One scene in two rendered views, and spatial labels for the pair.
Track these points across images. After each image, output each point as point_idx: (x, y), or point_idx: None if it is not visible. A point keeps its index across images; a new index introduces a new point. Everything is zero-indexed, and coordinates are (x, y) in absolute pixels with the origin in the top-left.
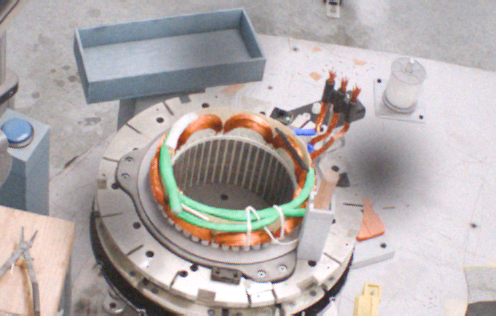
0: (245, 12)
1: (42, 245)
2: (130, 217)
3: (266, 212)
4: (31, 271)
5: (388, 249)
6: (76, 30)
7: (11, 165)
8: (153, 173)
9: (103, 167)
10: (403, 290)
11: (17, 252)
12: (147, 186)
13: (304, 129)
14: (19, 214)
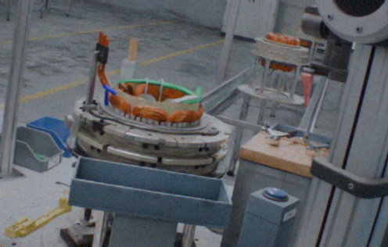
0: (73, 176)
1: (260, 146)
2: (213, 124)
3: (152, 80)
4: (270, 130)
5: None
6: (231, 202)
7: (300, 23)
8: (202, 107)
9: (224, 136)
10: None
11: (277, 134)
12: (202, 123)
13: (109, 87)
14: (274, 155)
